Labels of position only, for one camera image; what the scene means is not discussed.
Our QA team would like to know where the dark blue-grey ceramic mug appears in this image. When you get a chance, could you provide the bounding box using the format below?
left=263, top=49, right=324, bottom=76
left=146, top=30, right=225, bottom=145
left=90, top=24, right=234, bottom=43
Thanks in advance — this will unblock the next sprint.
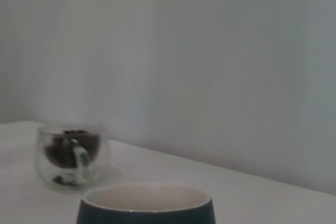
left=76, top=182, right=217, bottom=224

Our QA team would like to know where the coffee bean pile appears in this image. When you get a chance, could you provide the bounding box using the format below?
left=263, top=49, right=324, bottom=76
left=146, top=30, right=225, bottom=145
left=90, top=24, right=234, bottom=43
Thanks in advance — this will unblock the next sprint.
left=44, top=129, right=102, bottom=168

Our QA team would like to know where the double-walled glass cup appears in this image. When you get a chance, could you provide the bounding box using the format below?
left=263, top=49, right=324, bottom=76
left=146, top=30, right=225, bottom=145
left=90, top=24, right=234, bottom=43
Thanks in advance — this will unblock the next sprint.
left=36, top=122, right=107, bottom=192

